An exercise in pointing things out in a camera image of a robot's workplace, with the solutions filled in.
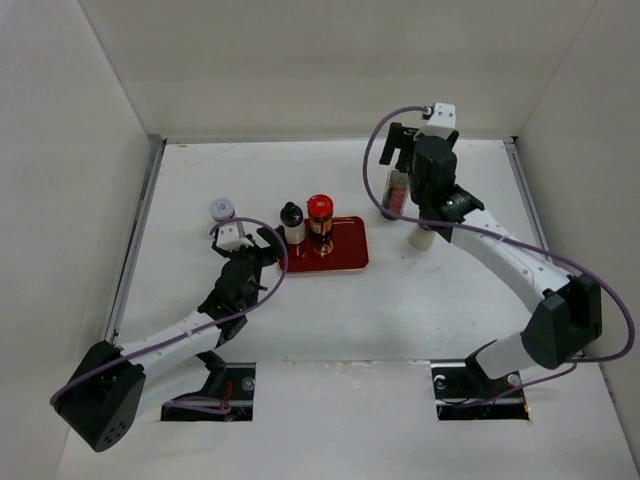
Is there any black cap white bottle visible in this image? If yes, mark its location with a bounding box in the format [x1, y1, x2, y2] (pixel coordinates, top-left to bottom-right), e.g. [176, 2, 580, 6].
[280, 201, 306, 245]

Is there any red lid chili sauce jar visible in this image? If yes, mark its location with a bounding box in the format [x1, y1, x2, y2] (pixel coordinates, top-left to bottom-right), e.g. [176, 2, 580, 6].
[307, 193, 334, 257]

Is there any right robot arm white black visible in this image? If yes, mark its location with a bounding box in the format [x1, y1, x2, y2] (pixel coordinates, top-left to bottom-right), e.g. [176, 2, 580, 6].
[380, 122, 602, 396]

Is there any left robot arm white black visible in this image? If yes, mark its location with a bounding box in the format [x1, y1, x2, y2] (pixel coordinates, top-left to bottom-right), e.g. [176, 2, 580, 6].
[49, 222, 289, 452]

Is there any tall dark sauce bottle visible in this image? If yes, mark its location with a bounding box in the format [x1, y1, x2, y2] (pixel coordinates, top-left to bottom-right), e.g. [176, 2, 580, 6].
[381, 168, 409, 220]

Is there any white lid paste jar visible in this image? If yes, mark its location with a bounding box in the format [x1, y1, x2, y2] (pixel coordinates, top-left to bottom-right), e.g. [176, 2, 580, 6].
[209, 197, 236, 222]

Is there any silver lid white shaker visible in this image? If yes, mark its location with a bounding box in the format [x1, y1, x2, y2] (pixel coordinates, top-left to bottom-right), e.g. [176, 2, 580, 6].
[409, 225, 436, 251]

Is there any red rectangular tray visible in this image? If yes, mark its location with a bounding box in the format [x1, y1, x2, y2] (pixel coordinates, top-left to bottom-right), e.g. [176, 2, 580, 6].
[287, 216, 369, 274]

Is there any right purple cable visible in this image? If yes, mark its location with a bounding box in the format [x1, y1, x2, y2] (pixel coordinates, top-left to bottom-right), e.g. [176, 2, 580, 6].
[363, 104, 636, 406]

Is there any purple cable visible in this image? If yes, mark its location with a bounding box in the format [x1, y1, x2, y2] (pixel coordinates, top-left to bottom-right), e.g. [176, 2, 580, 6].
[363, 104, 636, 406]
[49, 216, 289, 414]

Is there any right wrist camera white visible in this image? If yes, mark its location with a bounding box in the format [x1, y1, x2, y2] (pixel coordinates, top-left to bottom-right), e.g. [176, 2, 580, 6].
[419, 102, 456, 138]

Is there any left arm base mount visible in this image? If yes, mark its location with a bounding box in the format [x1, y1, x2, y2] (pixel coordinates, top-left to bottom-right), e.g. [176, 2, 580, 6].
[160, 350, 257, 422]

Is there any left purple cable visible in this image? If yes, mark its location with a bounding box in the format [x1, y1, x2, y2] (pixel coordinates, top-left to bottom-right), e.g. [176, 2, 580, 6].
[49, 216, 289, 414]

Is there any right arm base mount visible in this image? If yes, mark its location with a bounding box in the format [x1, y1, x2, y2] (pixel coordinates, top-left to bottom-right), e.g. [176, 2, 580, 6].
[431, 361, 529, 421]

